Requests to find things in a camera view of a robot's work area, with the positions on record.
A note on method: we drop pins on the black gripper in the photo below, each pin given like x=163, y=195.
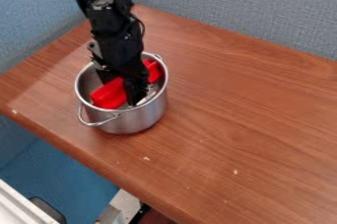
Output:
x=116, y=53

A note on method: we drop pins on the red rectangular block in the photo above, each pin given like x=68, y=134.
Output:
x=111, y=95

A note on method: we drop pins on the stainless steel pot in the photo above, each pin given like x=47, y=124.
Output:
x=128, y=119

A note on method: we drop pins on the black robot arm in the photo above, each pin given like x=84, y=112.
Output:
x=107, y=7

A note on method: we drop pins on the white device with black part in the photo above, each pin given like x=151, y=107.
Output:
x=19, y=210

